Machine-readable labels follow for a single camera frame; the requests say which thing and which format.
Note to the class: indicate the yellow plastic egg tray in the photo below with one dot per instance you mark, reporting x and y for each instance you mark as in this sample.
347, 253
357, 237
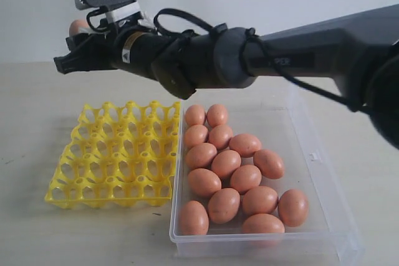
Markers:
118, 155

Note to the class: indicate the clear plastic storage box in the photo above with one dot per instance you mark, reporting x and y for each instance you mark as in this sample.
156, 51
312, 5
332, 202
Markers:
279, 118

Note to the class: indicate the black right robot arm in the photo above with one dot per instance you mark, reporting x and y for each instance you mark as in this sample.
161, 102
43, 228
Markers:
352, 60

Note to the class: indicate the brown egg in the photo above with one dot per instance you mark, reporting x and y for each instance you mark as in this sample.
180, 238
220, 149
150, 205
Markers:
201, 155
245, 144
216, 115
220, 136
260, 200
195, 115
245, 178
269, 163
195, 135
224, 205
263, 224
193, 219
225, 163
76, 26
293, 208
204, 182

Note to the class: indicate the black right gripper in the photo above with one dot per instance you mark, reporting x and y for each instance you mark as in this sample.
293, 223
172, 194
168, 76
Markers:
131, 49

